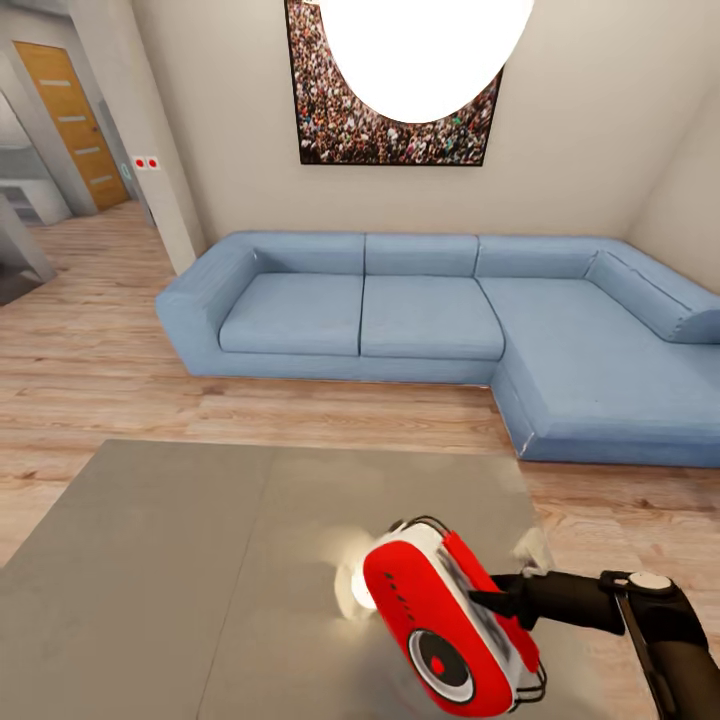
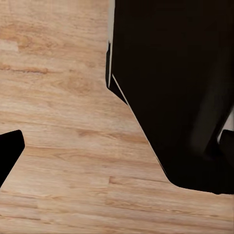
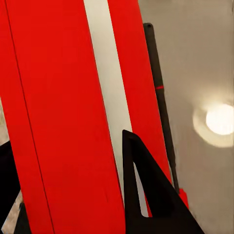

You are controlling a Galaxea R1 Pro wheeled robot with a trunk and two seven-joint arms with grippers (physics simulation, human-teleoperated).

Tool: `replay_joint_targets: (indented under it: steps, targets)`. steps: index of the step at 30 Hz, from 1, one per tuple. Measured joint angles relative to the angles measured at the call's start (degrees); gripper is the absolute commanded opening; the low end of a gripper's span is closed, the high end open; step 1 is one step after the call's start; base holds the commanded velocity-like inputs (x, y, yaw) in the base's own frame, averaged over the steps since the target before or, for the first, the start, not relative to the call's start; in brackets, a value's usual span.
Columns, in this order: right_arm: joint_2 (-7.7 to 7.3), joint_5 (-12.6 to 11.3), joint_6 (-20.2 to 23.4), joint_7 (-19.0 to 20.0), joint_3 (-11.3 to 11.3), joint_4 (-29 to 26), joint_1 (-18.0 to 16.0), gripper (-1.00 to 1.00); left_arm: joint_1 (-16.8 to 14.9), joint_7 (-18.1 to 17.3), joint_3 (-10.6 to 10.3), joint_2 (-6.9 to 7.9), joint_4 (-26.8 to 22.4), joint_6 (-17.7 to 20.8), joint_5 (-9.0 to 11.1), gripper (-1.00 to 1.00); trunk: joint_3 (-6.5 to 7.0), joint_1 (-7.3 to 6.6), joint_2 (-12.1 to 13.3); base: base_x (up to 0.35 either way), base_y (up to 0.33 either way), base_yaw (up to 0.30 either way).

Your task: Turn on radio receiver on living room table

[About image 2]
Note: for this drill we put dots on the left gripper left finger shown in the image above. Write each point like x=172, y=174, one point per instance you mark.
x=11, y=146

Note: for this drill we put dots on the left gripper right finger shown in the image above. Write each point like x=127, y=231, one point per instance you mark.
x=226, y=144

